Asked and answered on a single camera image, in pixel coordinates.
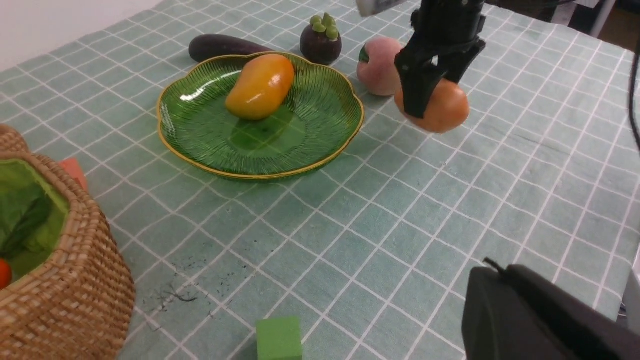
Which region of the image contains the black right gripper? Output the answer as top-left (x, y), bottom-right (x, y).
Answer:
top-left (394, 0), bottom-right (486, 118)

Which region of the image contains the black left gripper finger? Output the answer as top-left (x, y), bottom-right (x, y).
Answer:
top-left (461, 258), bottom-right (640, 360)

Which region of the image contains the brown toy potato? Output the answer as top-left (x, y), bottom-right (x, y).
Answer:
top-left (394, 79), bottom-right (470, 134)

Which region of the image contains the pink toy peach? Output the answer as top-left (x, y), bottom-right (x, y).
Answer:
top-left (356, 36), bottom-right (403, 97)

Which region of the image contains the purple toy mangosteen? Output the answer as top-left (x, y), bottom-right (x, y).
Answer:
top-left (299, 13), bottom-right (343, 66)

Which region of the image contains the yellow orange toy mango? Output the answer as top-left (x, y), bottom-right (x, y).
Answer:
top-left (225, 54), bottom-right (295, 121)

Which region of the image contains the dark purple toy eggplant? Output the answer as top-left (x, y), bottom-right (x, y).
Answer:
top-left (188, 34), bottom-right (271, 63)

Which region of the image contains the orange toy carrot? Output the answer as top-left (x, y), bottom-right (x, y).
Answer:
top-left (0, 189), bottom-right (54, 289)

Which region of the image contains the green glass leaf plate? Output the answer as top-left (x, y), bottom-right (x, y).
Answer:
top-left (156, 53), bottom-right (365, 182)

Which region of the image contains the green checkered tablecloth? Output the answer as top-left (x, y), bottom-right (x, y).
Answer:
top-left (0, 0), bottom-right (639, 360)

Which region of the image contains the green foam cube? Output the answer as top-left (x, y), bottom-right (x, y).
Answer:
top-left (256, 316), bottom-right (303, 360)

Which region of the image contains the orange foam cube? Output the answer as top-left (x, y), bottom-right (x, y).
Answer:
top-left (58, 157), bottom-right (89, 191)

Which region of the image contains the woven wicker basket green lining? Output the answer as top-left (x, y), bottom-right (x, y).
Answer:
top-left (0, 124), bottom-right (136, 360)

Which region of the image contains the black right camera cable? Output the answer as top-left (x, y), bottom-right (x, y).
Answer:
top-left (627, 35), bottom-right (640, 153)

